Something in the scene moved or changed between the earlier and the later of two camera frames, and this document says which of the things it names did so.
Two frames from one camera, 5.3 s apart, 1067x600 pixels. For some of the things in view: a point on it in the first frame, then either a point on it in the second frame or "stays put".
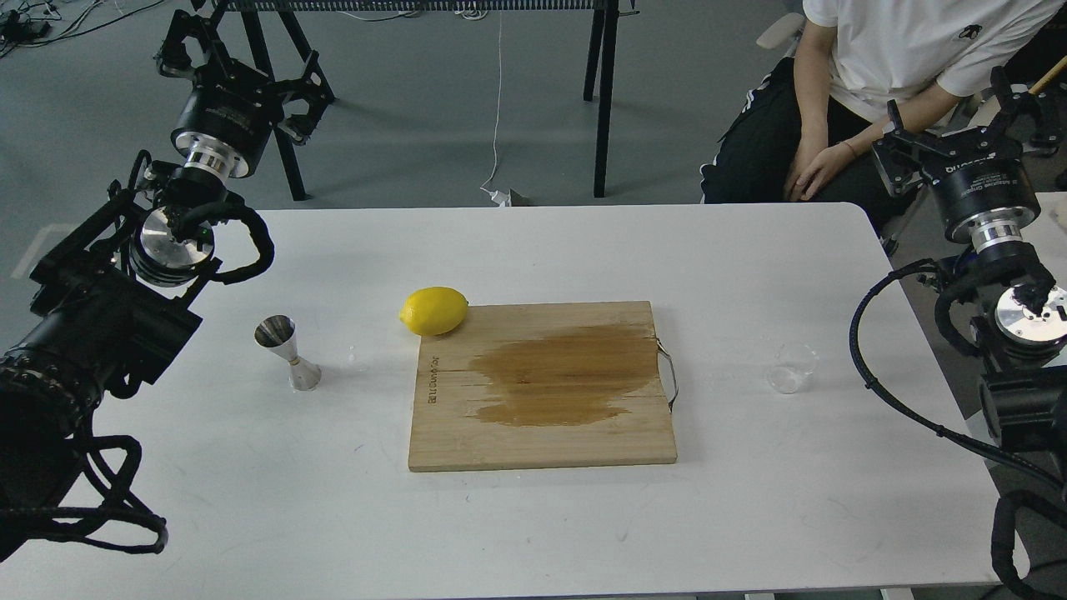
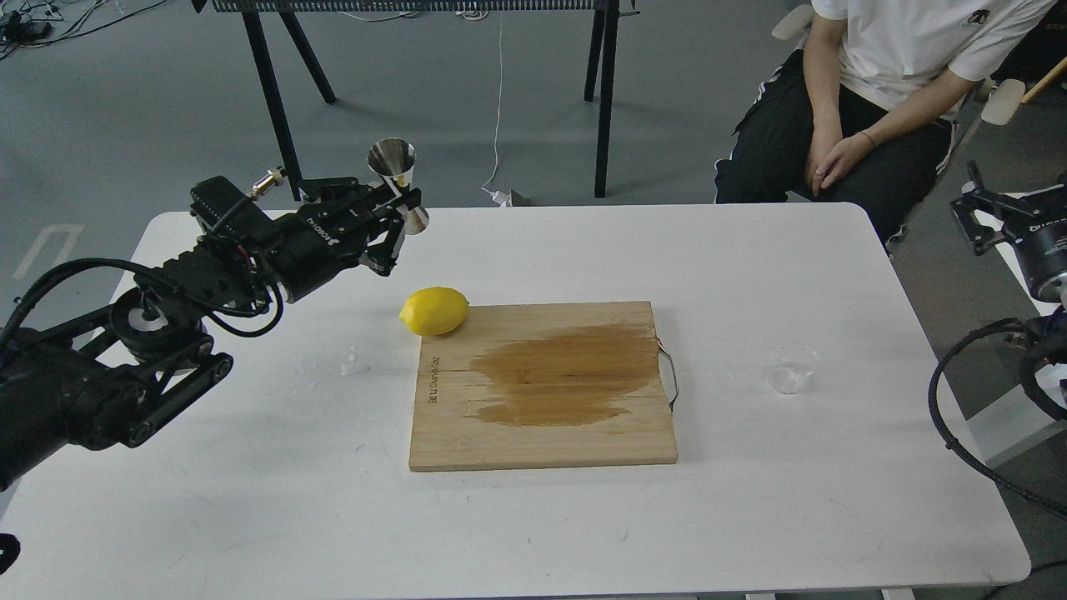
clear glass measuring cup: (793, 362) stays put
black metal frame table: (599, 65) stays put
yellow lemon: (433, 311) stays put
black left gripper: (224, 128) -> (314, 242)
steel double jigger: (278, 332) -> (395, 158)
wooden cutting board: (541, 385) stays put
